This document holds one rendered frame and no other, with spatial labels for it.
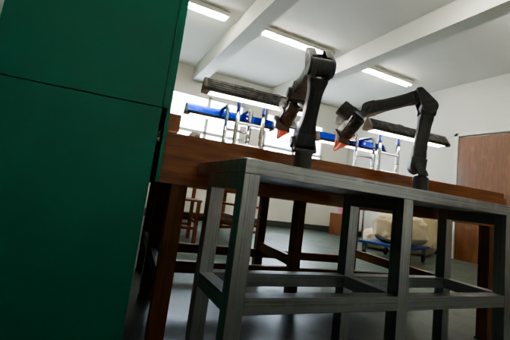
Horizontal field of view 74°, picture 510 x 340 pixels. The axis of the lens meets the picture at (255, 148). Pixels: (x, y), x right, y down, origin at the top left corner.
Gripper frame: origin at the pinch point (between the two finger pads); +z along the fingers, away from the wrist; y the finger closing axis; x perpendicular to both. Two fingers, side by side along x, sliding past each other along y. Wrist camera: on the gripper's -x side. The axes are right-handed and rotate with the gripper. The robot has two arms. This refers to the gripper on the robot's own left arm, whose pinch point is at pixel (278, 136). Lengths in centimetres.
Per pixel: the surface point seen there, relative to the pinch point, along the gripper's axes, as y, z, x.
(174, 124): 46.7, 0.5, 4.5
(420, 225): -294, 170, -98
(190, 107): 32, 40, -63
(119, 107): 67, -11, 15
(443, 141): -119, -2, -26
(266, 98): 2.1, -2.3, -26.4
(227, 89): 23.1, -2.4, -25.9
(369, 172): -40.6, -4.0, 17.5
